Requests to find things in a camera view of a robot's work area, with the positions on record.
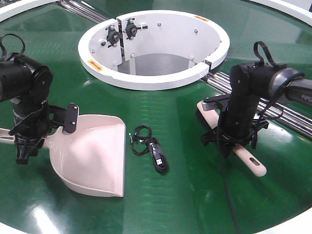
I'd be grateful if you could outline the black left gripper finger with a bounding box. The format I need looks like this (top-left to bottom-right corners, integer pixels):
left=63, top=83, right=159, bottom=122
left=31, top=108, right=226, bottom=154
left=15, top=137, right=41, bottom=164

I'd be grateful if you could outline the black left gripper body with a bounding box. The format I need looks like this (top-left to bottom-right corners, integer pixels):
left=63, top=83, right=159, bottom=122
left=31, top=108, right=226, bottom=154
left=9, top=99, right=66, bottom=144

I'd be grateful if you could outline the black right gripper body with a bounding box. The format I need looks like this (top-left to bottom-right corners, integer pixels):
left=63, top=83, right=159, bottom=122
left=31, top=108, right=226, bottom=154
left=200, top=94, right=269, bottom=158

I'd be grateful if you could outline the pink hand brush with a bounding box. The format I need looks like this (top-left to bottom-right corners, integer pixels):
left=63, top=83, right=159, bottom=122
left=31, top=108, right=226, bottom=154
left=197, top=101, right=267, bottom=177

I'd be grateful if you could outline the pink plastic dustpan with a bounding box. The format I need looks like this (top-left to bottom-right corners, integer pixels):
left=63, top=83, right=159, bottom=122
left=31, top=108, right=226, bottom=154
left=0, top=114, right=127, bottom=198

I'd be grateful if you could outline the black USB cable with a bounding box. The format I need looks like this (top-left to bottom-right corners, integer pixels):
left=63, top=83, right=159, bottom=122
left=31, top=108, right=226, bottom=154
left=129, top=125, right=170, bottom=175

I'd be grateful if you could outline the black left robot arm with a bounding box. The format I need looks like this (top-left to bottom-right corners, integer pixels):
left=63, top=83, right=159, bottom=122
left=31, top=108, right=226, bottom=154
left=0, top=44, right=66, bottom=164

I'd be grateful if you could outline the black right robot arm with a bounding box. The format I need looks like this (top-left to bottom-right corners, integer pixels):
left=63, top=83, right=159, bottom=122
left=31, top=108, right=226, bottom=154
left=201, top=41, right=312, bottom=157

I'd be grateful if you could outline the orange warning label front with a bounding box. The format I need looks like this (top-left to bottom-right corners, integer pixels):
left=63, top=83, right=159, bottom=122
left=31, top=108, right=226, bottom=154
left=88, top=59, right=103, bottom=72

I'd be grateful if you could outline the orange warning label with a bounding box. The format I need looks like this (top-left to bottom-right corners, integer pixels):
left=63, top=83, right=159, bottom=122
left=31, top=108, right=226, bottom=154
left=195, top=15, right=209, bottom=22
left=88, top=59, right=103, bottom=72

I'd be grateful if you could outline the white outer rim left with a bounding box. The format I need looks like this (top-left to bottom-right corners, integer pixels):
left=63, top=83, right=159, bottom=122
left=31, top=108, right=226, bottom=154
left=0, top=0, right=59, bottom=22

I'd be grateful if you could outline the white rim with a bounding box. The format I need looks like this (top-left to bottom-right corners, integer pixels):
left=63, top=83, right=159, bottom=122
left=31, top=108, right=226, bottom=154
left=0, top=0, right=59, bottom=22
left=251, top=0, right=312, bottom=26

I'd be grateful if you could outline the orange warning label back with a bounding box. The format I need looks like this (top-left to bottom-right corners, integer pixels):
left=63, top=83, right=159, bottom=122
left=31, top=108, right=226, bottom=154
left=195, top=15, right=209, bottom=22

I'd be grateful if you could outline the steel rollers top left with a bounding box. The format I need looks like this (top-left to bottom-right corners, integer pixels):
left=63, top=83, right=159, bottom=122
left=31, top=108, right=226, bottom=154
left=58, top=0, right=110, bottom=23

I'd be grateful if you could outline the white outer rim right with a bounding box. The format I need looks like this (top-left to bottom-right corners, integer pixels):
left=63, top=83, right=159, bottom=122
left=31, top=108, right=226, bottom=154
left=251, top=0, right=312, bottom=26

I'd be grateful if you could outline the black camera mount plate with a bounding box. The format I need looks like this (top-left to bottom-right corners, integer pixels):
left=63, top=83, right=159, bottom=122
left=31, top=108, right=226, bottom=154
left=63, top=103, right=79, bottom=134

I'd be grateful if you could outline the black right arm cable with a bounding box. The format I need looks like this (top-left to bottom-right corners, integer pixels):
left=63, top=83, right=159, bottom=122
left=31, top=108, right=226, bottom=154
left=215, top=107, right=244, bottom=234

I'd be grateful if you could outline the black bearing mount left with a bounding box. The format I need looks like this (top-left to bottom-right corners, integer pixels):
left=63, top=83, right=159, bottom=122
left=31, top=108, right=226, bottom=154
left=105, top=25, right=120, bottom=48

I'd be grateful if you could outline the black bearing mount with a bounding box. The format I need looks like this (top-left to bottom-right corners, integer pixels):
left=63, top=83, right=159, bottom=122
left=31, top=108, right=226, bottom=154
left=105, top=25, right=120, bottom=48
left=125, top=19, right=137, bottom=40

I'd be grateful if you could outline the white central conveyor ring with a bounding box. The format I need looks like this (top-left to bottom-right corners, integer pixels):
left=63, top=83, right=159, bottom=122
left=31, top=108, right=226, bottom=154
left=78, top=10, right=231, bottom=91

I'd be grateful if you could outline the black bearing mount right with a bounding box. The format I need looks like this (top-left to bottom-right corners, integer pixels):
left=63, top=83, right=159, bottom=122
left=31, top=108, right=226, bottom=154
left=125, top=19, right=137, bottom=40

